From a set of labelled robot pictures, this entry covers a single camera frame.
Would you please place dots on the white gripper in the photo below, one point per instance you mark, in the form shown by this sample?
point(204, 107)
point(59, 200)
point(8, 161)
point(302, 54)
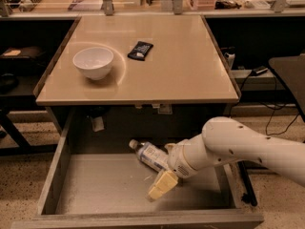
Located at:
point(178, 161)

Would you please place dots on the clear plastic water bottle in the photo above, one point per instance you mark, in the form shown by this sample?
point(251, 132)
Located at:
point(150, 155)

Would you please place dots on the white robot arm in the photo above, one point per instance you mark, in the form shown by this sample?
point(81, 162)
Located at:
point(222, 141)

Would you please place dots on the open grey drawer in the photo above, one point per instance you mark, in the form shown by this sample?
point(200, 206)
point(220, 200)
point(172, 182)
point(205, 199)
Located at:
point(96, 182)

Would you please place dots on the white tag under counter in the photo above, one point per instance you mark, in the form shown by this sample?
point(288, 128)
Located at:
point(97, 124)

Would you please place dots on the beige top counter cabinet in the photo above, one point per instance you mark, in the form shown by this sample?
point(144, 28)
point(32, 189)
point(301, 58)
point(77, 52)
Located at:
point(185, 66)

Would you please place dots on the black snack packet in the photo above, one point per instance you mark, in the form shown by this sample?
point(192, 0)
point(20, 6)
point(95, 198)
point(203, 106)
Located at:
point(140, 51)

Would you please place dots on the white ceramic bowl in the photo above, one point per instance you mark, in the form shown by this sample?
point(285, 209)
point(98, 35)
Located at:
point(94, 63)

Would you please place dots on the black phone on shelf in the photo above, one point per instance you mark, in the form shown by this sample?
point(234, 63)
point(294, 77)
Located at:
point(259, 71)

